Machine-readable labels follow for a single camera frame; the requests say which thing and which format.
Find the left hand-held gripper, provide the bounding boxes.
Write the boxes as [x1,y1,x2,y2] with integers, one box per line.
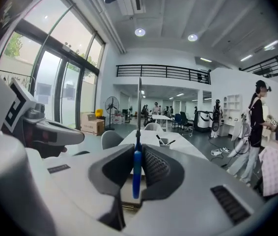
[2,79,85,148]

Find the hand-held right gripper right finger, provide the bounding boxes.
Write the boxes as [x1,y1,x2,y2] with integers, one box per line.
[123,143,265,236]

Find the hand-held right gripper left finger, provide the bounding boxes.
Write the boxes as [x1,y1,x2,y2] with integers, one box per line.
[42,143,136,231]

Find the blue handled scissors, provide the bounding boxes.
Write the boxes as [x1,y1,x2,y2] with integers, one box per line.
[132,76,144,200]

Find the grey drawer organiser box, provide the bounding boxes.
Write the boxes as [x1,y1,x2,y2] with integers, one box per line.
[120,175,143,210]

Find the cardboard box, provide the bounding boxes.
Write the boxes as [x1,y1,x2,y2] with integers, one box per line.
[81,112,105,136]

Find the grey shell chair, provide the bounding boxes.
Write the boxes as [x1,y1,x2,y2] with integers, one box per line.
[143,122,164,132]
[101,130,125,150]

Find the pack of white water jugs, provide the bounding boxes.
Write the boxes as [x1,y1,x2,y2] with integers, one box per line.
[113,113,126,125]

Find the large black standing fan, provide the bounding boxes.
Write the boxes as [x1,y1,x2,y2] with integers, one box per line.
[104,96,120,132]

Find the white floor power strip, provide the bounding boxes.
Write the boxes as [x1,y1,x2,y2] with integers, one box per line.
[211,147,229,157]

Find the white desk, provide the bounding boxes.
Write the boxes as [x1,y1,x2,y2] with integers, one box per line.
[151,114,173,132]

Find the black cantilever office chair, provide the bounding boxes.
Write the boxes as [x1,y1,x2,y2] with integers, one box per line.
[180,111,194,134]

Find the blue office chair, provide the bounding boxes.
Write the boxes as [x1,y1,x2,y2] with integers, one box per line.
[172,113,183,130]

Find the white mobile robot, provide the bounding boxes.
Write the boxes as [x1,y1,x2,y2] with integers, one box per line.
[194,110,212,132]

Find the white shelf unit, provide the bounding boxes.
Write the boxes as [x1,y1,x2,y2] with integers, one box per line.
[223,94,243,137]

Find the black framed window wall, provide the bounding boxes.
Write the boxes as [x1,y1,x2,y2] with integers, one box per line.
[0,0,107,132]

